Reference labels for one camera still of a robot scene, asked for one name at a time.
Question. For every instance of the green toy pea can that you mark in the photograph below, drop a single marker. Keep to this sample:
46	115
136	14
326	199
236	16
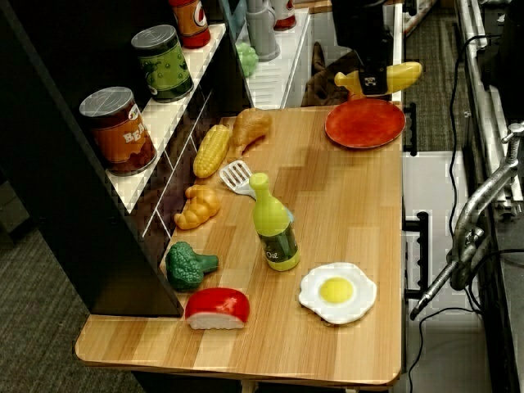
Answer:
163	65

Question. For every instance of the green toy oil bottle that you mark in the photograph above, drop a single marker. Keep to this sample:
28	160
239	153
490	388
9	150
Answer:
274	229

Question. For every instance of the orange toy croissant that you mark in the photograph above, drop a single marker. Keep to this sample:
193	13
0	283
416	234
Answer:
198	206

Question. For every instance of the yellow toy banana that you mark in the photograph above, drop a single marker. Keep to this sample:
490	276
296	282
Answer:
403	75

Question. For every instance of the red round plate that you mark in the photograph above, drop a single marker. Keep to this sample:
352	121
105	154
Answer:
364	123

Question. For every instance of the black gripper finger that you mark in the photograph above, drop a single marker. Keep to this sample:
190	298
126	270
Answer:
372	79

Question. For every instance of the brown cloth in sink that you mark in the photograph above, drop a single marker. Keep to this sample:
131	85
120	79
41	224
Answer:
327	82

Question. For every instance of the green toy broccoli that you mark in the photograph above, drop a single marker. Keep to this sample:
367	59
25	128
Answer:
184	266

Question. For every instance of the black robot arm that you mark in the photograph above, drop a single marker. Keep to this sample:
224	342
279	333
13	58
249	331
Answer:
356	16

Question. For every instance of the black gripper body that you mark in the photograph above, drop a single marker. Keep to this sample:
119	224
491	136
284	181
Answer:
370	51

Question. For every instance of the black toy kitchen shelf unit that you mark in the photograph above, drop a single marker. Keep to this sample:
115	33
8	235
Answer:
61	204

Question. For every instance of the red toy tuna sushi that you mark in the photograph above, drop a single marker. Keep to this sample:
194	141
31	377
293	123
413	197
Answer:
217	305

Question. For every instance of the red white toy container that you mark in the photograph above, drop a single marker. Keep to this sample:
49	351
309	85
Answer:
284	14

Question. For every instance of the toy fried egg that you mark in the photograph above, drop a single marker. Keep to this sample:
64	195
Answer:
337	292

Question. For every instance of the aluminium frame rail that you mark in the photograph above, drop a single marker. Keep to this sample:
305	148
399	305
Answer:
477	73

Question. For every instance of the red toy ketchup bottle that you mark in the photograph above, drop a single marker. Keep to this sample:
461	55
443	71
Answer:
190	22

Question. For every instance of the yellow toy corn cob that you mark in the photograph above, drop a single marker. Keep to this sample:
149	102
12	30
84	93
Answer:
213	149

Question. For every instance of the brown toy chicken drumstick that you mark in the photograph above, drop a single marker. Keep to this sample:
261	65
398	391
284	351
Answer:
249	125

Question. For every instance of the metal clamp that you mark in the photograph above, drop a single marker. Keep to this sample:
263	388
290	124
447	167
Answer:
479	209

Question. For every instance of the orange toy bean can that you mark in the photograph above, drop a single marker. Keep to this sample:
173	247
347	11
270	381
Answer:
118	135

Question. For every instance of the white toy sink cabinet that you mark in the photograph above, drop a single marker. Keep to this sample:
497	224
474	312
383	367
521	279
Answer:
278	82

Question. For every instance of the black table bracket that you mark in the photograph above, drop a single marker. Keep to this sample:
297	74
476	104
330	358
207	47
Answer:
421	254
412	131

